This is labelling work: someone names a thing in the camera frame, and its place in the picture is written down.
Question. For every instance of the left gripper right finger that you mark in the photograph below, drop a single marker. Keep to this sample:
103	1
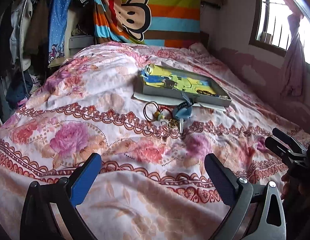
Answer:
268	219

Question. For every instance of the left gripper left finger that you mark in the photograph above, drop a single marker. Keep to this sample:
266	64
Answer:
38	220

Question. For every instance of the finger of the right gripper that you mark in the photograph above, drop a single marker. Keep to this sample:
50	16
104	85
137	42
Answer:
294	145
284	153

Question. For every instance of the person's right hand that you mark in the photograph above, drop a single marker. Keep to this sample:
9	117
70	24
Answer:
290	185

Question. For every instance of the pink window curtain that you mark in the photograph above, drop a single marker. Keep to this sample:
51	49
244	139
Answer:
294	68

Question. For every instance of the blue kids smartwatch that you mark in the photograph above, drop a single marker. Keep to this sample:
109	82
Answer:
184	109

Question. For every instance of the silver snap hair clip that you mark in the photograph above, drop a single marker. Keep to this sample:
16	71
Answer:
181	125

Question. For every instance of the barred window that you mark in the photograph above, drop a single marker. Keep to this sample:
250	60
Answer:
271	29

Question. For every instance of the pink floral bedspread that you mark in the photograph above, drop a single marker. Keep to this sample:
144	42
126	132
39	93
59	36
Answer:
153	184

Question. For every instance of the white paper sheet under box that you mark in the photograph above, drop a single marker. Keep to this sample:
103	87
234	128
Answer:
173	102

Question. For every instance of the grey claw hair clip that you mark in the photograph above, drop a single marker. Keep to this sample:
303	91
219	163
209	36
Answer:
169	84

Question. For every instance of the grey shallow cardboard box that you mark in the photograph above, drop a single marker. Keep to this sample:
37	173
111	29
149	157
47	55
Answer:
223	98

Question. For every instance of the colourful cartoon drawing paper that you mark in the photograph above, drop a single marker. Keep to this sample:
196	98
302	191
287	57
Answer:
153	75

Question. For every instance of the striped monkey cartoon blanket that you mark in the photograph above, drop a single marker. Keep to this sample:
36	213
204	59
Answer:
168	23

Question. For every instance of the grey storage box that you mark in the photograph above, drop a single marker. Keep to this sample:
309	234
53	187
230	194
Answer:
81	41

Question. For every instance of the hanging clothes rack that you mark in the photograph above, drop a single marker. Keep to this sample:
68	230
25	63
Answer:
23	51

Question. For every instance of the blue dotted hanging fabric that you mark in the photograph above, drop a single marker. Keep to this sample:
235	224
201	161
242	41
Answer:
58	14

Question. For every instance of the gold chain jewelry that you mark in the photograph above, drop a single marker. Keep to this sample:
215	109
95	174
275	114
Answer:
173	124

